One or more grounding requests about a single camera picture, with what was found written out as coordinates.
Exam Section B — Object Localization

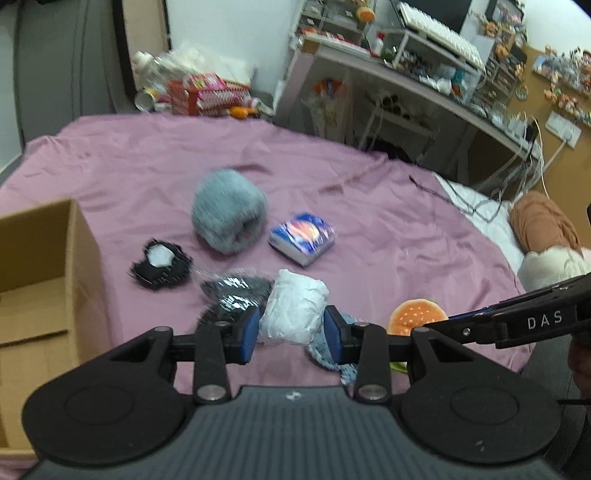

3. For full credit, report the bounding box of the black shiny packaged cloth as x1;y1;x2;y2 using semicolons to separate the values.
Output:
197;269;274;327

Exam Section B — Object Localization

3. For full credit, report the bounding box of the light blue knitted cloth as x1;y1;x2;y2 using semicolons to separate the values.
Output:
300;316;358;387

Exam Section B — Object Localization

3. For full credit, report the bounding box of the hamburger plush toy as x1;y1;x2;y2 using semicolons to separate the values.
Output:
386;298;449;372

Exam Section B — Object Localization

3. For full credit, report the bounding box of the white soft bundle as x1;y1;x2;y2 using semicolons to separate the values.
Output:
259;269;329;346

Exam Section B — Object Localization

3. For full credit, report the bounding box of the blue tissue pack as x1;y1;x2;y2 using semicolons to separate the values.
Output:
269;212;337;267

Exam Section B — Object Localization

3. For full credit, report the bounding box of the grey fluffy plush slipper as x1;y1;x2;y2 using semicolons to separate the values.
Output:
191;169;267;255

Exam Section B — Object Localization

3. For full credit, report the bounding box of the brown plush pillow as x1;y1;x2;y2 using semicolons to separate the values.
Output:
509;190;582;254

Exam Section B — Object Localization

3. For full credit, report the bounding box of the pink bed sheet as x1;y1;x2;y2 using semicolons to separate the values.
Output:
0;112;537;471

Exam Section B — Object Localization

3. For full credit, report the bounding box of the white pillow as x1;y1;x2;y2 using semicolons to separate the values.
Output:
434;173;525;272

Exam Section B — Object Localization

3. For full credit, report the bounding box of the brown cardboard box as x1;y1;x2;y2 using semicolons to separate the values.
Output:
1;199;111;461

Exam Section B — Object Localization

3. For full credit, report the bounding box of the white grey desk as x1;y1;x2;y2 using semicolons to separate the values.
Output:
273;33;530;183

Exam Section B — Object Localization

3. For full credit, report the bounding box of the orange tube bottle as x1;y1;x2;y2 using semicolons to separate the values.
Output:
229;106;260;120

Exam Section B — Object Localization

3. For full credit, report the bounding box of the printed paper bag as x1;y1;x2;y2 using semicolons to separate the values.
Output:
301;78;353;144

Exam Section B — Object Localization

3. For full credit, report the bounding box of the red plastic basket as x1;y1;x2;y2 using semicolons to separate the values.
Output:
167;76;250;116

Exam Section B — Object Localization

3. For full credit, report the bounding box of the pink snack package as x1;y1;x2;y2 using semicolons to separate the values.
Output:
182;73;226;91

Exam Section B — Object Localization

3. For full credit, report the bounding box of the clear plastic water bottle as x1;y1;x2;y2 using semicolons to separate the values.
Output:
131;51;181;83

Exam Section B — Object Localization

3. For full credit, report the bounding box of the white plastic bag pile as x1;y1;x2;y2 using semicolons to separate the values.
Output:
158;43;256;87

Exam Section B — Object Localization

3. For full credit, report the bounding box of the grey door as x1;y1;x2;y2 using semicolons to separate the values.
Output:
15;0;136;143

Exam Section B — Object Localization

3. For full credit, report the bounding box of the white keyboard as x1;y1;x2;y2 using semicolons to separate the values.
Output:
397;2;485;70

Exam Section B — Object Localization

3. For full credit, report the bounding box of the white wall socket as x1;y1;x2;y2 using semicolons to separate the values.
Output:
545;111;581;149

